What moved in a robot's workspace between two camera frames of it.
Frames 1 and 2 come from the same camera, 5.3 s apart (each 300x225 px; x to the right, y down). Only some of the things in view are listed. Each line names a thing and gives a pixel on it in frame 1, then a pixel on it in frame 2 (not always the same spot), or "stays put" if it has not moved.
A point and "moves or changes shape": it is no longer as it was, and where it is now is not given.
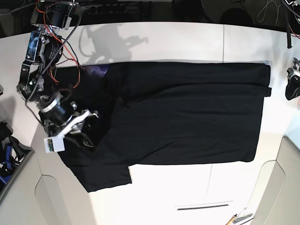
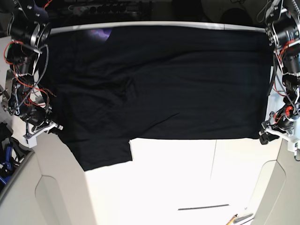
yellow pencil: (230, 221) stays put
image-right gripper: (292, 90) → (277, 125)
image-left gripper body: (57, 119) → (36, 118)
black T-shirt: (164, 113) moves or changes shape
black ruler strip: (201, 207) stays put
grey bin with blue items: (13, 155) stays put
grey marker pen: (241, 218) stays put
